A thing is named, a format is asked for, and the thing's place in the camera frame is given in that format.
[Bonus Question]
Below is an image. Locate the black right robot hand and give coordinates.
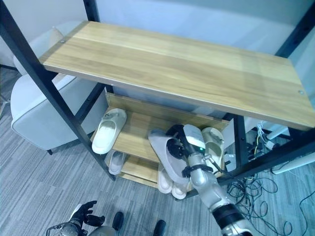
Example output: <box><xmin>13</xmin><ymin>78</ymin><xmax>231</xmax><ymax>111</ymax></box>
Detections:
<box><xmin>166</xmin><ymin>124</ymin><xmax>206</xmax><ymax>161</ymax></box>

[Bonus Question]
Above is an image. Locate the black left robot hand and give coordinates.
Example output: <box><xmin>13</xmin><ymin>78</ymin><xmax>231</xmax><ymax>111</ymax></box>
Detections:
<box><xmin>70</xmin><ymin>200</ymin><xmax>106</xmax><ymax>228</ymax></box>

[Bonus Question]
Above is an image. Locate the grey slipper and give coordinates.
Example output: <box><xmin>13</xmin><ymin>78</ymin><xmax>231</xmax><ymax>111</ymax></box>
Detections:
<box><xmin>147</xmin><ymin>129</ymin><xmax>192</xmax><ymax>188</ymax></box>

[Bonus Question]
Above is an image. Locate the cream slipper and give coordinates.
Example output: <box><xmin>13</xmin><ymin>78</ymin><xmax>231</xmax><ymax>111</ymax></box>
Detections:
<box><xmin>201</xmin><ymin>126</ymin><xmax>225</xmax><ymax>173</ymax></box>
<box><xmin>92</xmin><ymin>109</ymin><xmax>128</xmax><ymax>155</ymax></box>

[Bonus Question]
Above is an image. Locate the silver robot torso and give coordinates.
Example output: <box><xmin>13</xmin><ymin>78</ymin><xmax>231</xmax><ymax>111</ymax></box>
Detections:
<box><xmin>91</xmin><ymin>225</ymin><xmax>117</xmax><ymax>236</ymax></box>

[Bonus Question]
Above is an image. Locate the dark left robot foot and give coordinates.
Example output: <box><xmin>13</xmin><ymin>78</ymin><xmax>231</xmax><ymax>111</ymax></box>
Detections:
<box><xmin>112</xmin><ymin>211</ymin><xmax>125</xmax><ymax>232</ymax></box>

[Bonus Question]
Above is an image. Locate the dark robot foot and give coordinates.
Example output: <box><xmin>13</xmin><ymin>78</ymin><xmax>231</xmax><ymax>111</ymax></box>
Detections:
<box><xmin>112</xmin><ymin>211</ymin><xmax>125</xmax><ymax>232</ymax></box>
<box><xmin>153</xmin><ymin>219</ymin><xmax>167</xmax><ymax>236</ymax></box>

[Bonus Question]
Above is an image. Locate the wooden shelf with back panel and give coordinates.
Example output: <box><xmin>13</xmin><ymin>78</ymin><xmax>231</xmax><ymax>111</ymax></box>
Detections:
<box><xmin>90</xmin><ymin>92</ymin><xmax>234</xmax><ymax>178</ymax></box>

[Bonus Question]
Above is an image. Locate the black power strip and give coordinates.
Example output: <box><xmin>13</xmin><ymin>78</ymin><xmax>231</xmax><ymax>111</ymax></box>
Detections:
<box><xmin>246</xmin><ymin>137</ymin><xmax>273</xmax><ymax>162</ymax></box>

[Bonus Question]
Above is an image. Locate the low wooden shelf board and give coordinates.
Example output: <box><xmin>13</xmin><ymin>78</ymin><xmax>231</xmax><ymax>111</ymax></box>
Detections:
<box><xmin>104</xmin><ymin>151</ymin><xmax>193</xmax><ymax>195</ymax></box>

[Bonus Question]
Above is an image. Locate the large wooden shelf board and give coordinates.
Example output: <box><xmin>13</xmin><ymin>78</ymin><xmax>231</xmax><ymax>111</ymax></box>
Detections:
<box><xmin>39</xmin><ymin>21</ymin><xmax>315</xmax><ymax>131</ymax></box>

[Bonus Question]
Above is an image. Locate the dark right robot foot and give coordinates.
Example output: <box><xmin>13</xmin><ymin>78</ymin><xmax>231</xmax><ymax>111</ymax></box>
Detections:
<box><xmin>153</xmin><ymin>219</ymin><xmax>167</xmax><ymax>236</ymax></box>

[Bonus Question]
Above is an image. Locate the white desk base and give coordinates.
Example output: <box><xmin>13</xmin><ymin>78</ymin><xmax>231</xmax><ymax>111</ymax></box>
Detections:
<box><xmin>253</xmin><ymin>115</ymin><xmax>315</xmax><ymax>176</ymax></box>

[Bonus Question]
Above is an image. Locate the light grey armchair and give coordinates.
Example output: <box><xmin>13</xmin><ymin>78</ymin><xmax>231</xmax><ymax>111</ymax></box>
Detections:
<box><xmin>9</xmin><ymin>73</ymin><xmax>109</xmax><ymax>156</ymax></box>

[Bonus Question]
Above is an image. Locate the black floor cable tangle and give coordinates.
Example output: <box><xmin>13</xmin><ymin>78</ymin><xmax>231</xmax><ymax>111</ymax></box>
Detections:
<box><xmin>225</xmin><ymin>169</ymin><xmax>315</xmax><ymax>236</ymax></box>

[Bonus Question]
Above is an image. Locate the black metal rack frame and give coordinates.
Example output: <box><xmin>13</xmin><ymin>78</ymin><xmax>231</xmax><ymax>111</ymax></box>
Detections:
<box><xmin>0</xmin><ymin>0</ymin><xmax>315</xmax><ymax>197</ymax></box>

